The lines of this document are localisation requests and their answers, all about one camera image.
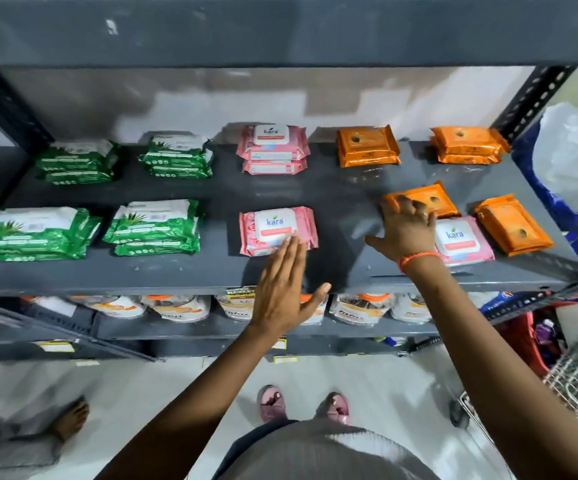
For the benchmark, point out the person's left hand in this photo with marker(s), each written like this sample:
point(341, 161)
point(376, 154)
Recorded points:
point(281, 294)

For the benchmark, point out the person's right hand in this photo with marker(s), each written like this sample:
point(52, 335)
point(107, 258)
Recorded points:
point(409, 232)

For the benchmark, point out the orange wipes pack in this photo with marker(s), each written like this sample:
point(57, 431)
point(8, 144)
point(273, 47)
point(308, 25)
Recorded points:
point(444, 199)
point(514, 224)

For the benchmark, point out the pink wet wipes packet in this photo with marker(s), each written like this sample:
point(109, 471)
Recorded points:
point(269, 224)
point(464, 239)
point(274, 168)
point(271, 137)

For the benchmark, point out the grey metal shelf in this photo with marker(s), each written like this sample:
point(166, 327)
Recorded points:
point(349, 194)

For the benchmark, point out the orange wipes stack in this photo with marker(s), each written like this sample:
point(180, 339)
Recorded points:
point(366, 144)

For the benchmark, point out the green wipes pack handled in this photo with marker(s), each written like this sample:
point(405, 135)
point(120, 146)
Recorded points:
point(159, 247)
point(154, 222)

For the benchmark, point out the green wipes stack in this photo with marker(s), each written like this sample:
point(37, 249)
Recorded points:
point(29, 234)

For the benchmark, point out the person's right forearm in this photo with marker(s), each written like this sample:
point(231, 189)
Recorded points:
point(494, 384)

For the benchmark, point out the person's left forearm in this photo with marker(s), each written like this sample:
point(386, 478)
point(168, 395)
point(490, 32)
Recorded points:
point(194, 414)

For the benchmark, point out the person's dark blue garment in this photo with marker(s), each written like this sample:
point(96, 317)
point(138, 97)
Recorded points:
point(239, 454)

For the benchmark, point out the person's grey ribbed top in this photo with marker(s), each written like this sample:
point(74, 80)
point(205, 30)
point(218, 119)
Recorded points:
point(329, 454)

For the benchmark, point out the orange wristband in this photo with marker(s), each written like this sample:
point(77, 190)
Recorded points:
point(416, 255)

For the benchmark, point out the black red yellow promo tag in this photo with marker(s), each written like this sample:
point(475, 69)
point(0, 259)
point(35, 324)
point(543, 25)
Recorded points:
point(239, 293)

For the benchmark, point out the yellow price tag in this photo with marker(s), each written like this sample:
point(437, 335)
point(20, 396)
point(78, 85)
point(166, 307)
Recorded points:
point(87, 363)
point(280, 343)
point(56, 346)
point(285, 359)

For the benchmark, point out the row of white orange pouches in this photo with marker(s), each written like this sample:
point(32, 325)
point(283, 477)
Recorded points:
point(179, 307)

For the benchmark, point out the small blue green packet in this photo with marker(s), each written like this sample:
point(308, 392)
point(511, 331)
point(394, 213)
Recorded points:
point(394, 341)

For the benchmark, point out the pink left sandal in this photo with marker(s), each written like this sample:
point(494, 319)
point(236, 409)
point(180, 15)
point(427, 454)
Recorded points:
point(272, 404)

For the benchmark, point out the pink sandal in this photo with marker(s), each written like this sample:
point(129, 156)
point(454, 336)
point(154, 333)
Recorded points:
point(336, 408)
point(272, 404)

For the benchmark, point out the blue white plastic packet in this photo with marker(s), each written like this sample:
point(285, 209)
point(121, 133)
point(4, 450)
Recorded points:
point(499, 299)

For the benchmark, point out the pink right sandal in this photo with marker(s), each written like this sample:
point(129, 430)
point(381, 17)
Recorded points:
point(336, 408)

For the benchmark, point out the blue plastic sack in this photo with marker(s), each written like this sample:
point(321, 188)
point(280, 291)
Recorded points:
point(544, 199)

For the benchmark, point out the red plastic basket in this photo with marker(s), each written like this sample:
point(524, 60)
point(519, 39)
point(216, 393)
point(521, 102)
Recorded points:
point(519, 339)

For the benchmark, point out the small purple bottle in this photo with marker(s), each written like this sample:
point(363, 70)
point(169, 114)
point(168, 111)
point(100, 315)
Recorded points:
point(545, 334)

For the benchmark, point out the white plastic bag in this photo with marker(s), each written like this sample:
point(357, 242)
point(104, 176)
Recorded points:
point(574, 154)

